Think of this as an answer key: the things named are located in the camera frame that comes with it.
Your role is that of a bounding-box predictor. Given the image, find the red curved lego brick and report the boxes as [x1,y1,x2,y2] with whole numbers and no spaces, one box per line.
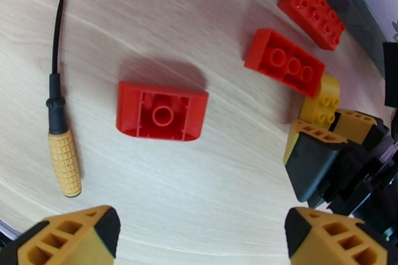
[115,81,209,142]

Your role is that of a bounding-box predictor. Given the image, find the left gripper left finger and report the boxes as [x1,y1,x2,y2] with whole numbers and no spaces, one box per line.
[0,205,121,265]

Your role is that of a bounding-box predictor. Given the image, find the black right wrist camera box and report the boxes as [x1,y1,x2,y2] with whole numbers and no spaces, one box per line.
[382,42,398,108]

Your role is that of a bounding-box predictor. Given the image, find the yellow curved lego brick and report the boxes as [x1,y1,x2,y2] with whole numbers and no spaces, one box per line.
[299,73,342,131]

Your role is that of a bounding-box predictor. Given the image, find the red rectangular lego brick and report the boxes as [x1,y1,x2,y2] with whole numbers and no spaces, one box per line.
[244,28,326,99]
[277,0,346,51]

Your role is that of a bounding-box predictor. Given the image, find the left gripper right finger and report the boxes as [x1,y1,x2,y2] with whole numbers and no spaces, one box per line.
[284,206,390,265]

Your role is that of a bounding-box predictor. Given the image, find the yellow handled black screwdriver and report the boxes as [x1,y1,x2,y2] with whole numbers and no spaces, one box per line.
[46,0,83,198]

